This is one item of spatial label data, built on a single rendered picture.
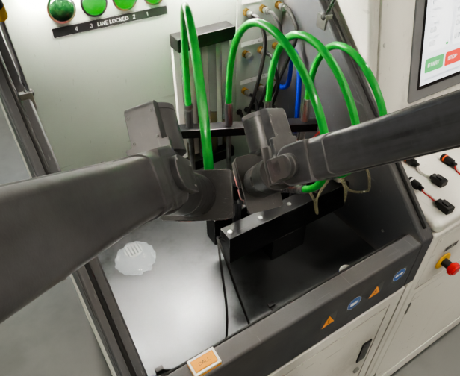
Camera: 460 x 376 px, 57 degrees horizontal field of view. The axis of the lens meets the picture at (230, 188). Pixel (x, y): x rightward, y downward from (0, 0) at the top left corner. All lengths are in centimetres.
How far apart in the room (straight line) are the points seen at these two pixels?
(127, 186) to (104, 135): 70
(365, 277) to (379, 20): 53
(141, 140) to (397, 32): 72
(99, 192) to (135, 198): 5
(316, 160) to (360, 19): 50
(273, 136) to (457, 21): 69
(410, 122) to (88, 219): 36
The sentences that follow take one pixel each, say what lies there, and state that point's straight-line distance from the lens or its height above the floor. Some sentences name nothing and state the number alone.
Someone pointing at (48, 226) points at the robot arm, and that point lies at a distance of 22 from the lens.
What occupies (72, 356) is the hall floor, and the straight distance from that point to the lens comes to 195.
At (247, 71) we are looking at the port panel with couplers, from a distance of 112.
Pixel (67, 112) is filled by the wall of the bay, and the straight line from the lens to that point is 96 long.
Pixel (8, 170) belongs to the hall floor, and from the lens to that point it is 293.
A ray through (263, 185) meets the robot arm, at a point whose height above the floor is 122.
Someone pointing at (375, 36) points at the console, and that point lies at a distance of 101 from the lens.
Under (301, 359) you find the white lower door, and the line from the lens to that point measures 100.
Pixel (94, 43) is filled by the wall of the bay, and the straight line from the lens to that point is 92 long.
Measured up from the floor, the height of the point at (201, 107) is 135.
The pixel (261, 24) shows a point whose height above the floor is 137.
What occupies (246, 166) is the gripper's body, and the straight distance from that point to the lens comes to 75.
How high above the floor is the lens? 165
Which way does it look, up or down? 42 degrees down
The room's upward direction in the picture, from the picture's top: straight up
